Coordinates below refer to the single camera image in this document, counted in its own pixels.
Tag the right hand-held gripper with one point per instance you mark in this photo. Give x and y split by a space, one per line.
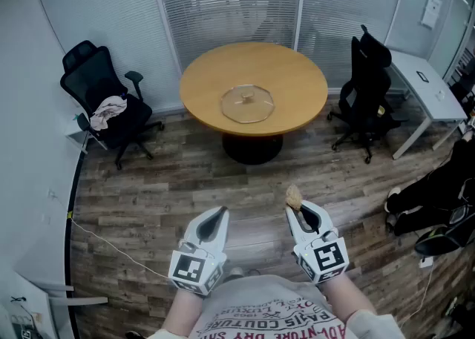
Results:
326 257

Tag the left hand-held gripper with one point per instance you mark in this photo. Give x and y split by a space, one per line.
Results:
193 270

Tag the glass pot lid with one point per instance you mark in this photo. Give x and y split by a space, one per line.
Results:
246 104

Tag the person's right forearm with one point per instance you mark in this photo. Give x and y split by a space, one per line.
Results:
349 300

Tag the person's left forearm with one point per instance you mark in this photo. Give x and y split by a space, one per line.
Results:
182 311

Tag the person's grey shoe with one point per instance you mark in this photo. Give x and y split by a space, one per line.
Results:
233 273

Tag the person's grey printed shirt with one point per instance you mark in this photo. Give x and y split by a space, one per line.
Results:
267 304

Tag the white power adapter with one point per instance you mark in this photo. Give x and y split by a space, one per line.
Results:
425 262

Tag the black and green chair base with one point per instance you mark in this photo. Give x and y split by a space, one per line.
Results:
441 239

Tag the black mesh office chair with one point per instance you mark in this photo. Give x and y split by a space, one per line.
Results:
122 122

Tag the black high-back office chair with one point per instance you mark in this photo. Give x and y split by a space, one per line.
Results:
365 89

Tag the crumpled pink cloth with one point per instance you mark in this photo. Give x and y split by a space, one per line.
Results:
107 109

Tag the round wooden table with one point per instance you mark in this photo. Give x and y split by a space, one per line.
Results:
259 66

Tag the white rectangular desk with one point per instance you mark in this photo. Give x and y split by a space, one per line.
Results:
426 104

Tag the white side cabinet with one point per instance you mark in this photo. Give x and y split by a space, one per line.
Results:
33 304

